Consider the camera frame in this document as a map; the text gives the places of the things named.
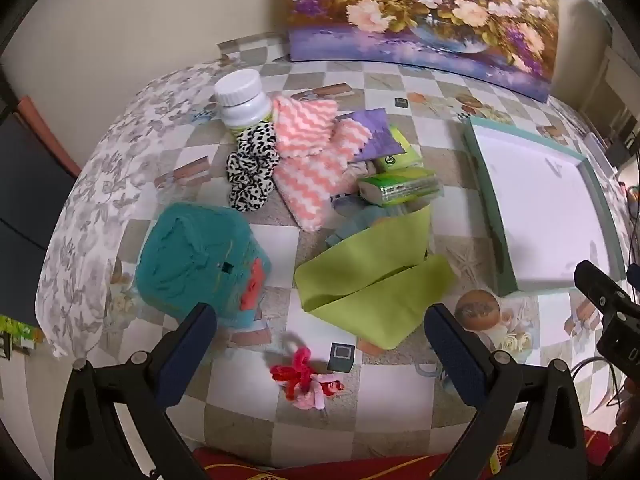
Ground red pink hair tie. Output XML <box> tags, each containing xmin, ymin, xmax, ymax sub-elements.
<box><xmin>270</xmin><ymin>347</ymin><xmax>347</xmax><ymax>411</ymax></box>

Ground checkered printed tablecloth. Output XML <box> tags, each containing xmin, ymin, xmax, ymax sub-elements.
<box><xmin>82</xmin><ymin>32</ymin><xmax>640</xmax><ymax>471</ymax></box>

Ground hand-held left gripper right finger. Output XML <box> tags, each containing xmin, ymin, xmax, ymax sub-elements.
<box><xmin>424</xmin><ymin>303</ymin><xmax>587</xmax><ymax>480</ymax></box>

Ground green box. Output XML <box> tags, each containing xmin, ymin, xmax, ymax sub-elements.
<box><xmin>0</xmin><ymin>315</ymin><xmax>45</xmax><ymax>361</ymax></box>

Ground reddish brown board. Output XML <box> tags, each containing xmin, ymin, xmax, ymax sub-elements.
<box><xmin>17</xmin><ymin>96</ymin><xmax>82</xmax><ymax>177</ymax></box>

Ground lime green cloth band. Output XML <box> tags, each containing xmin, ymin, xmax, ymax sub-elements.
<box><xmin>294</xmin><ymin>205</ymin><xmax>456</xmax><ymax>351</ymax></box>

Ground teal tray white inside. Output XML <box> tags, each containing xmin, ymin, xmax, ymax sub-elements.
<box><xmin>461</xmin><ymin>116</ymin><xmax>626</xmax><ymax>297</ymax></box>

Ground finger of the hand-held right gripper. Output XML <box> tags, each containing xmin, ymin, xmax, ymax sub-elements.
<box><xmin>574</xmin><ymin>259</ymin><xmax>640</xmax><ymax>317</ymax></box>

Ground teal knitted pouch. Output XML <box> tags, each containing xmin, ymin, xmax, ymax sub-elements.
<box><xmin>135</xmin><ymin>203</ymin><xmax>273</xmax><ymax>331</ymax></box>

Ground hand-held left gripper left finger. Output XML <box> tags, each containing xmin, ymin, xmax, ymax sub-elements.
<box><xmin>55</xmin><ymin>302</ymin><xmax>218</xmax><ymax>480</ymax></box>

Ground purple paper packet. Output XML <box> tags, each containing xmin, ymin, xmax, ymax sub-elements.
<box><xmin>340</xmin><ymin>107</ymin><xmax>407</xmax><ymax>163</ymax></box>

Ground black cables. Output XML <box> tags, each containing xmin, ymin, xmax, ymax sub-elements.
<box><xmin>570</xmin><ymin>355</ymin><xmax>640</xmax><ymax>413</ymax></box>

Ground flower painting canvas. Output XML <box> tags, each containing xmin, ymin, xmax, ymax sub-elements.
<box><xmin>281</xmin><ymin>0</ymin><xmax>560</xmax><ymax>103</ymax></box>

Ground dark blue panel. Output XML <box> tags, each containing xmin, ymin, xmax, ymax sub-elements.
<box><xmin>0</xmin><ymin>110</ymin><xmax>76</xmax><ymax>328</ymax></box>

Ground leopard print scrunchie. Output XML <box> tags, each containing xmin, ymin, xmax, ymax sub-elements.
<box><xmin>226</xmin><ymin>121</ymin><xmax>282</xmax><ymax>211</ymax></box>

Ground red cloth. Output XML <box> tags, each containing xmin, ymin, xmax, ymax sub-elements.
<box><xmin>192</xmin><ymin>430</ymin><xmax>611</xmax><ymax>480</ymax></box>

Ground green tissue pack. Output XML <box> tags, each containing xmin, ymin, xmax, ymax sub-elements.
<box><xmin>375</xmin><ymin>125</ymin><xmax>423</xmax><ymax>173</ymax></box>
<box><xmin>357</xmin><ymin>167</ymin><xmax>443</xmax><ymax>207</ymax></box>

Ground white grey floral cloth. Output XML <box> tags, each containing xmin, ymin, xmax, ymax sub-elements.
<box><xmin>35</xmin><ymin>57</ymin><xmax>236</xmax><ymax>358</ymax></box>

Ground light blue cloth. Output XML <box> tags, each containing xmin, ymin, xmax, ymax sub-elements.
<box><xmin>325</xmin><ymin>192</ymin><xmax>401</xmax><ymax>250</ymax></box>

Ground white lidded pill bottle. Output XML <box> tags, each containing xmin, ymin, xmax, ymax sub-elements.
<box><xmin>214</xmin><ymin>70</ymin><xmax>274</xmax><ymax>137</ymax></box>

